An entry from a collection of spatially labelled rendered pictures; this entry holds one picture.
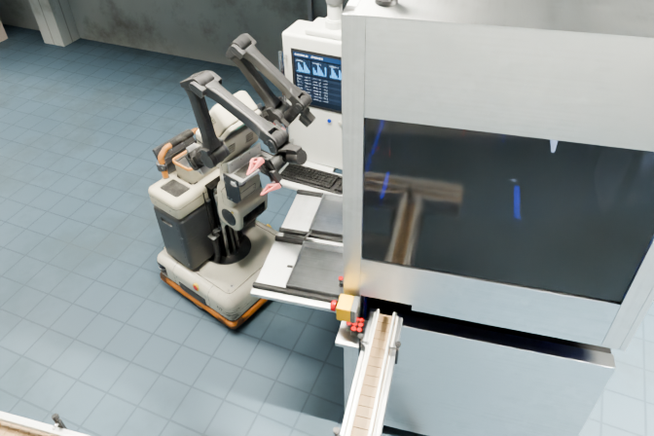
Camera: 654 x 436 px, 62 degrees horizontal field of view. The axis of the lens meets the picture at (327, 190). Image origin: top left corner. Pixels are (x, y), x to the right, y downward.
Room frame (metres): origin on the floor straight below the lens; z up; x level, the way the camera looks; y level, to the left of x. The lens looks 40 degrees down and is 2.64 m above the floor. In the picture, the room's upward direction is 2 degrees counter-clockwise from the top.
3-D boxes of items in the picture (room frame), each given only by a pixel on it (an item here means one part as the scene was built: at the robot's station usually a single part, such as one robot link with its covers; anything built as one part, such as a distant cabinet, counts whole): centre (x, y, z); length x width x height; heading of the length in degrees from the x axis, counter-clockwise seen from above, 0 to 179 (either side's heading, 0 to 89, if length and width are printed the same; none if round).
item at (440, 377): (2.21, -0.81, 0.44); 2.06 x 1.00 x 0.88; 164
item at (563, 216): (1.23, -0.53, 1.51); 0.85 x 0.01 x 0.59; 74
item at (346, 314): (1.29, -0.06, 1.00); 0.08 x 0.07 x 0.07; 74
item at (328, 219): (1.89, -0.11, 0.90); 0.34 x 0.26 x 0.04; 74
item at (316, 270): (1.57, -0.02, 0.90); 0.34 x 0.26 x 0.04; 74
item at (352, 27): (1.37, -0.09, 1.05); 0.07 x 0.06 x 2.10; 74
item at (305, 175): (2.31, 0.05, 0.82); 0.40 x 0.14 x 0.02; 64
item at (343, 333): (1.27, -0.10, 0.87); 0.14 x 0.13 x 0.02; 74
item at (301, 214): (1.75, 0.00, 0.87); 0.70 x 0.48 x 0.02; 164
